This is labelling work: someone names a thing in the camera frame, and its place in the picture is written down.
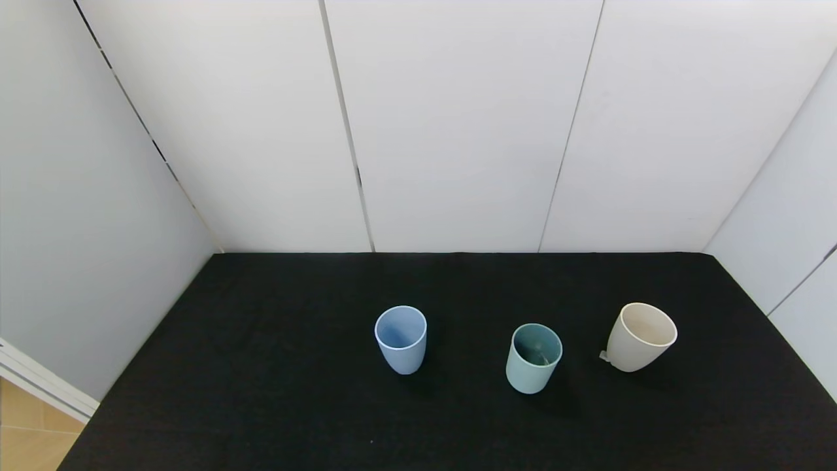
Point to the white baseboard trim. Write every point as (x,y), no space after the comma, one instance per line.
(39,386)

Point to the teal plastic cup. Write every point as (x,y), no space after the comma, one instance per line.
(529,379)

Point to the beige plastic cup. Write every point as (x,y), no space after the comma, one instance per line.
(631,356)

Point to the light blue plastic cup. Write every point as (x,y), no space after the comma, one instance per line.
(400,356)

